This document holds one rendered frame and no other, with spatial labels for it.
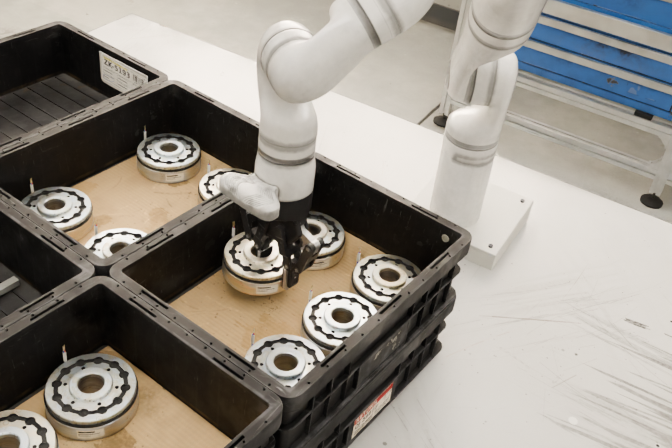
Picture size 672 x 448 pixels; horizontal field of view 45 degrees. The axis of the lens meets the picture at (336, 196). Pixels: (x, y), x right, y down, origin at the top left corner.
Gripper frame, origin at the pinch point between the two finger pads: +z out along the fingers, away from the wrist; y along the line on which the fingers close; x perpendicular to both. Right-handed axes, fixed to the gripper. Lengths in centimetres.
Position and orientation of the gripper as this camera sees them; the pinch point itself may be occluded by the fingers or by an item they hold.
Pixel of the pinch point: (276, 268)
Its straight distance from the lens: 111.9
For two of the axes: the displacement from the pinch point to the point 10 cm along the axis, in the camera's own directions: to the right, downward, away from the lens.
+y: -7.4, -4.6, 4.9
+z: -1.0, 8.0, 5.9
